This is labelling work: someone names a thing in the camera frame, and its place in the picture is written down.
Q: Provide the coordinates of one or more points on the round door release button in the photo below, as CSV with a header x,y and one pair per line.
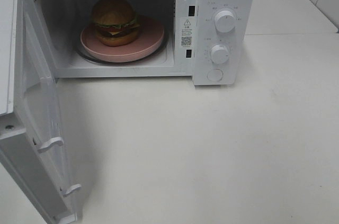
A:
x,y
215,75

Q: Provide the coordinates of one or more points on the pink round plate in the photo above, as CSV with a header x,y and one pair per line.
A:
x,y
132,44

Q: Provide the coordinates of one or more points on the burger with lettuce and cheese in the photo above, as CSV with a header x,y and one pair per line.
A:
x,y
115,22

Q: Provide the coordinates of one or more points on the white microwave door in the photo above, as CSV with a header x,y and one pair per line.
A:
x,y
33,148

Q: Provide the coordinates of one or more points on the glass microwave turntable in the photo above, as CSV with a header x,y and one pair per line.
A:
x,y
79,49

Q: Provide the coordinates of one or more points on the white lower timer knob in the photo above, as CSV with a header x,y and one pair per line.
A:
x,y
219,54

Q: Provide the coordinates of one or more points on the white warning label sticker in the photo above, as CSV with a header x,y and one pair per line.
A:
x,y
187,31

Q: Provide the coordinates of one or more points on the white microwave oven body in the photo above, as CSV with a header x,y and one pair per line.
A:
x,y
66,18

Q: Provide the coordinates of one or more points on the white upper power knob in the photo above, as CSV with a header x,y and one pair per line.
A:
x,y
224,20

